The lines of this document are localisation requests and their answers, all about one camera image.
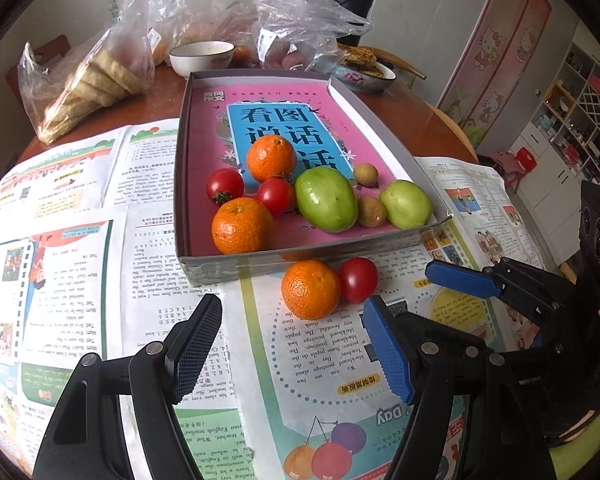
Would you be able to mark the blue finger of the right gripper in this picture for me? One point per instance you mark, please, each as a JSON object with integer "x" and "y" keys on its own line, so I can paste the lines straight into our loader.
{"x": 461, "y": 279}

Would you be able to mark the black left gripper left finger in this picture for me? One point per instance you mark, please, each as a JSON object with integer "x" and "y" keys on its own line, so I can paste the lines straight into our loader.
{"x": 187, "y": 353}

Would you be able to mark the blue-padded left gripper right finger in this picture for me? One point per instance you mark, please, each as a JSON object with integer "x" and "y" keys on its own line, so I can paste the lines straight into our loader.
{"x": 387, "y": 328}

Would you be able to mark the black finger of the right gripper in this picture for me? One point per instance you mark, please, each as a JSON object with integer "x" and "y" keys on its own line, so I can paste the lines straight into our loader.
{"x": 413, "y": 331}

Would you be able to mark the yellow longan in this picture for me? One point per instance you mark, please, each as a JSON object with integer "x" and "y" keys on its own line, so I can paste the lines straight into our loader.
{"x": 371, "y": 212}
{"x": 366, "y": 175}

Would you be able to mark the large green apple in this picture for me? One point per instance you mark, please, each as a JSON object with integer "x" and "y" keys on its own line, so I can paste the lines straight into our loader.
{"x": 326, "y": 199}

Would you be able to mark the red tomato with stem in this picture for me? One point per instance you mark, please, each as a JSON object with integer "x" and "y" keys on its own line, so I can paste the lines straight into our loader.
{"x": 224, "y": 185}

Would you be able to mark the orange tangerine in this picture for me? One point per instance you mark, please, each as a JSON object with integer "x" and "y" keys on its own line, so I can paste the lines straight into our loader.
{"x": 271, "y": 157}
{"x": 242, "y": 225}
{"x": 311, "y": 290}

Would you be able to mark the grey cardboard box tray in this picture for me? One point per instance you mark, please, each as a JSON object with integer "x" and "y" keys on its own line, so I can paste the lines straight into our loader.
{"x": 211, "y": 270}

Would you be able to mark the small green apple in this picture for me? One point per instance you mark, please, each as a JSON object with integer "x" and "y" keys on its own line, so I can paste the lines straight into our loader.
{"x": 407, "y": 205}

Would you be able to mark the red plastic stool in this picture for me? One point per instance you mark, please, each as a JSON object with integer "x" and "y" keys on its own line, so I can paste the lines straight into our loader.
{"x": 513, "y": 167}

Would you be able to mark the newspaper left sheet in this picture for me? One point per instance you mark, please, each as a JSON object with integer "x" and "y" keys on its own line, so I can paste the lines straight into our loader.
{"x": 87, "y": 265}

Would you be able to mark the orange tangerine in box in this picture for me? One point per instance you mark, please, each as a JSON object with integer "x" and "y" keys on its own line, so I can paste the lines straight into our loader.
{"x": 242, "y": 225}

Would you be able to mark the white shelf cabinet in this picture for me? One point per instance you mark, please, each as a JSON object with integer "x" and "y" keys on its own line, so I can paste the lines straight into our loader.
{"x": 563, "y": 136}

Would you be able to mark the pink Chinese workbook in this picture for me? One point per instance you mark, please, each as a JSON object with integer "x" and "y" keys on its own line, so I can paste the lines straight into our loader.
{"x": 222, "y": 121}

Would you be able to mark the patterned bowl with pancakes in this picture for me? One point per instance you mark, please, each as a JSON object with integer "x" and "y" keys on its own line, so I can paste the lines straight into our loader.
{"x": 360, "y": 71}

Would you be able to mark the pink Hello Kitty wardrobe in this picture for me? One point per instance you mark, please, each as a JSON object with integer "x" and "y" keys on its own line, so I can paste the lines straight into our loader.
{"x": 493, "y": 62}

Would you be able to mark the plastic bag of flatbreads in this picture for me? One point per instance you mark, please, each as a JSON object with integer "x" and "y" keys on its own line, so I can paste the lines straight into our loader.
{"x": 105, "y": 70}

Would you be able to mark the white ceramic bowl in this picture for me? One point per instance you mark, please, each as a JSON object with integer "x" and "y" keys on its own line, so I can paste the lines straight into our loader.
{"x": 201, "y": 56}

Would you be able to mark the clear plastic bag right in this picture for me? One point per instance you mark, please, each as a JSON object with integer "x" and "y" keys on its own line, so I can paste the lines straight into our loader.
{"x": 303, "y": 34}

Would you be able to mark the clear plastic bag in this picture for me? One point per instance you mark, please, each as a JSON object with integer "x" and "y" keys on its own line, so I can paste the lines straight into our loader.
{"x": 303, "y": 34}
{"x": 171, "y": 23}

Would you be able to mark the clear plastic bag middle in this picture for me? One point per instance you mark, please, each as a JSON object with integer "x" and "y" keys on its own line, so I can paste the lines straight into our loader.
{"x": 171, "y": 23}

